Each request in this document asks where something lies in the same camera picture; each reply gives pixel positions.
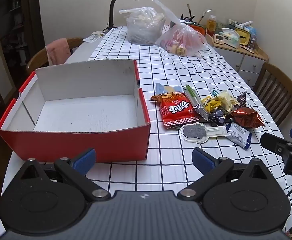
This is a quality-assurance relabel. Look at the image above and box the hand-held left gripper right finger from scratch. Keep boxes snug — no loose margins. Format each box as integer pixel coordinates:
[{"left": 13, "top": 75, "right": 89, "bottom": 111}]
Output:
[{"left": 177, "top": 147, "right": 274, "bottom": 202}]

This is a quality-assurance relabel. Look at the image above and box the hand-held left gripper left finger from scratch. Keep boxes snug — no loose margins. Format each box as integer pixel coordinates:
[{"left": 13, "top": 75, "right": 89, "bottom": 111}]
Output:
[{"left": 19, "top": 148, "right": 111, "bottom": 202}]

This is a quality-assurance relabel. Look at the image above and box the grey lollipop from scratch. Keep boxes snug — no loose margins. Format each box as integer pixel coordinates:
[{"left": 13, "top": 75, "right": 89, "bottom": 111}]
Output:
[{"left": 178, "top": 122, "right": 228, "bottom": 143}]

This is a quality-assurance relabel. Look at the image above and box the shiny brown snack packet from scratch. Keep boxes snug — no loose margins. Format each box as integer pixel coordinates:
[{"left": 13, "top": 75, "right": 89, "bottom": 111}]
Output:
[{"left": 231, "top": 107, "right": 266, "bottom": 128}]

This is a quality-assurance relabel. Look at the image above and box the white blue snack packet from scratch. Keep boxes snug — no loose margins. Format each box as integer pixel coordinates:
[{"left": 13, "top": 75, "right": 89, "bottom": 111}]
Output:
[{"left": 225, "top": 121, "right": 253, "bottom": 150}]

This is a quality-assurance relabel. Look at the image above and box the dark purple snack packet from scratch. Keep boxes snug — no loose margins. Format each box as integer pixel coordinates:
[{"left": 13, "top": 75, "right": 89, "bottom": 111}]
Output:
[{"left": 208, "top": 109, "right": 233, "bottom": 127}]

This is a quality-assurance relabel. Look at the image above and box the red cardboard box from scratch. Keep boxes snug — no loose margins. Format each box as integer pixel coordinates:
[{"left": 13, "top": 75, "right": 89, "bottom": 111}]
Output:
[{"left": 0, "top": 59, "right": 151, "bottom": 163}]

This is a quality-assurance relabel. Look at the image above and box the dark brown foil packet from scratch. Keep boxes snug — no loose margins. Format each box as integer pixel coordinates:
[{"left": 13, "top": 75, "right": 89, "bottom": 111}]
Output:
[{"left": 237, "top": 92, "right": 247, "bottom": 108}]

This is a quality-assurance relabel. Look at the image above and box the red snack packet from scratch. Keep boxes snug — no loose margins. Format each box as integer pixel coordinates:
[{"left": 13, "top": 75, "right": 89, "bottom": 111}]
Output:
[{"left": 150, "top": 92, "right": 201, "bottom": 130}]

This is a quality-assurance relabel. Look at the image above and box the yellow candy packet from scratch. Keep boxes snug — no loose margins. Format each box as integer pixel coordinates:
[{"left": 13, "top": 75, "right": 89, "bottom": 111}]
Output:
[{"left": 201, "top": 95, "right": 221, "bottom": 113}]

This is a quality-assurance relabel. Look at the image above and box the green silver stick packet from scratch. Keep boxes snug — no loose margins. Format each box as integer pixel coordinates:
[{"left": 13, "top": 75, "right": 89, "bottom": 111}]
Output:
[{"left": 183, "top": 84, "right": 209, "bottom": 123}]

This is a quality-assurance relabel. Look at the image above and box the pale yellow snack packet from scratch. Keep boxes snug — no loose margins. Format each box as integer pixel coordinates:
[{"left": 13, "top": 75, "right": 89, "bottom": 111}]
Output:
[{"left": 216, "top": 90, "right": 240, "bottom": 112}]

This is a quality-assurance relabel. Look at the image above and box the light blue snack packet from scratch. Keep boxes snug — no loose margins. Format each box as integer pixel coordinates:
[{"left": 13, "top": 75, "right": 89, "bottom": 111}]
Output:
[{"left": 156, "top": 83, "right": 184, "bottom": 98}]

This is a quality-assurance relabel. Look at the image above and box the plastic bag with red snacks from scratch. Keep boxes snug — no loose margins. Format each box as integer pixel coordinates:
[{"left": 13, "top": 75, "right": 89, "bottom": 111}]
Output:
[{"left": 152, "top": 0, "right": 208, "bottom": 57}]

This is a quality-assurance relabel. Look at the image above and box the wooden slatted chair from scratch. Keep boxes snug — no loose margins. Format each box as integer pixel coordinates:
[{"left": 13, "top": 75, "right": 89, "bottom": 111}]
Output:
[{"left": 252, "top": 62, "right": 292, "bottom": 127}]

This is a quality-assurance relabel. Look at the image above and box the white cabinet with wooden top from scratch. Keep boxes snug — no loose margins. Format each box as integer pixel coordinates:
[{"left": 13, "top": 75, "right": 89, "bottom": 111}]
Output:
[{"left": 212, "top": 40, "right": 269, "bottom": 87}]

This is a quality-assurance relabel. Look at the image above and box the white checked tablecloth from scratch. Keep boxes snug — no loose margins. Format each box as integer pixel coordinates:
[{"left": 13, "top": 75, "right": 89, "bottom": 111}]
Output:
[{"left": 0, "top": 26, "right": 292, "bottom": 238}]

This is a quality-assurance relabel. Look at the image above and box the yellow container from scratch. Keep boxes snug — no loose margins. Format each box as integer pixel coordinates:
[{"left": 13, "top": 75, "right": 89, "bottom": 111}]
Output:
[{"left": 235, "top": 27, "right": 252, "bottom": 47}]

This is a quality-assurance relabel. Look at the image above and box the pink towel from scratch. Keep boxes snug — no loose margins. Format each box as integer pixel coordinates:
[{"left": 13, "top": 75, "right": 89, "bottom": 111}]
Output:
[{"left": 45, "top": 38, "right": 72, "bottom": 66}]

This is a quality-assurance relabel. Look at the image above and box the wooden chair with towel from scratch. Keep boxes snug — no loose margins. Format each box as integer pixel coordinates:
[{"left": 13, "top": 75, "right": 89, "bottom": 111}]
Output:
[{"left": 26, "top": 38, "right": 84, "bottom": 75}]

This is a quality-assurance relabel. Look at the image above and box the white tissue box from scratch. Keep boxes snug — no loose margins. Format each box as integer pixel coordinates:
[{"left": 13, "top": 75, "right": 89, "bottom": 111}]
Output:
[{"left": 222, "top": 29, "right": 240, "bottom": 48}]

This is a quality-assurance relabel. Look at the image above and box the small white packet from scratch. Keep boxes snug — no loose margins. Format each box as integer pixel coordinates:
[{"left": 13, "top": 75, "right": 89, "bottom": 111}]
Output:
[{"left": 82, "top": 31, "right": 106, "bottom": 43}]

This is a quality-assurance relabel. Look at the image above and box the orange basket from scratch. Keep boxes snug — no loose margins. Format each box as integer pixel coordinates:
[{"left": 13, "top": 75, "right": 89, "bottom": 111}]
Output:
[{"left": 183, "top": 21, "right": 207, "bottom": 37}]

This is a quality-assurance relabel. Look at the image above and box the orange drink bottle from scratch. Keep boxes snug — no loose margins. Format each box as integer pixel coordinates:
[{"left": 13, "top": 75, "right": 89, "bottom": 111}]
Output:
[{"left": 206, "top": 15, "right": 216, "bottom": 37}]

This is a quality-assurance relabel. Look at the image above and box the clear plastic bag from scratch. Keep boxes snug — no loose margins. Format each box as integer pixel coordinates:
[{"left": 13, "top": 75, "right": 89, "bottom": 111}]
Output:
[{"left": 119, "top": 7, "right": 166, "bottom": 46}]

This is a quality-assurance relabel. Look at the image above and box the black brush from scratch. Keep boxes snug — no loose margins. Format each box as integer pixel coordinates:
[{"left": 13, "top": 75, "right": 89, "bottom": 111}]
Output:
[{"left": 187, "top": 4, "right": 195, "bottom": 22}]

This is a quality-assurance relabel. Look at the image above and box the dark wooden bookshelf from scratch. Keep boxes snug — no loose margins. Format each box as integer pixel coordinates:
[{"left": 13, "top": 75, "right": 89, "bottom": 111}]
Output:
[{"left": 0, "top": 0, "right": 43, "bottom": 65}]

